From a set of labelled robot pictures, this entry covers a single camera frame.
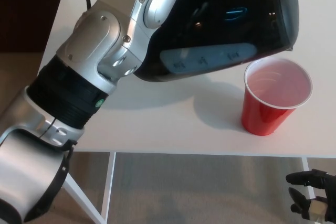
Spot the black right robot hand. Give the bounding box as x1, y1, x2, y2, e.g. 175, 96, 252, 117
285, 169, 336, 222

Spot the black electric kettle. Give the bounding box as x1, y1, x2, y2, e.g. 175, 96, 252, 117
132, 0, 300, 83

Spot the red plastic cup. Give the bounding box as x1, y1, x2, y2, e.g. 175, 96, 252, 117
241, 57, 314, 137

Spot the dark brown cabinet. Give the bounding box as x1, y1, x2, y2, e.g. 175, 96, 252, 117
0, 0, 67, 55

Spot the white metal table leg frame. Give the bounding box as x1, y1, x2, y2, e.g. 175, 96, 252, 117
62, 152, 117, 224
301, 157, 311, 178

